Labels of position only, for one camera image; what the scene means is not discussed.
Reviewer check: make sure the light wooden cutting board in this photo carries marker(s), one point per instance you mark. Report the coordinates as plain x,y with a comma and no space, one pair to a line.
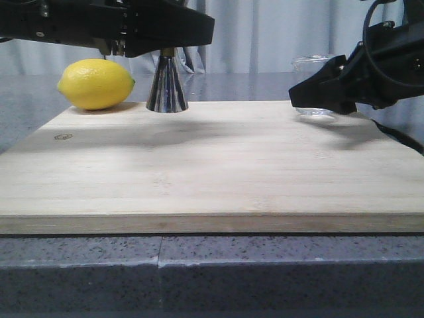
219,167

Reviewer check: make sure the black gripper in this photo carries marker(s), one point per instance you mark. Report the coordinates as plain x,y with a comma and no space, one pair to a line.
91,24
386,66

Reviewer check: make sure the small glass beaker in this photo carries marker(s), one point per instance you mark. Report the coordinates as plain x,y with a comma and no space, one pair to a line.
304,67

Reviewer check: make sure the yellow lemon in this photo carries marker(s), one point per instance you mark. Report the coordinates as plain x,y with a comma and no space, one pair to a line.
95,84

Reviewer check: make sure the grey curtain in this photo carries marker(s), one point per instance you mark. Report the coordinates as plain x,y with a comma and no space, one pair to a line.
249,37

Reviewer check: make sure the steel double jigger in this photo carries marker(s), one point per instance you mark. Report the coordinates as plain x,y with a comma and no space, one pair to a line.
166,93

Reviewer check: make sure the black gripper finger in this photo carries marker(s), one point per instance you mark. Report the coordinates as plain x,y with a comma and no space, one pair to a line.
156,25

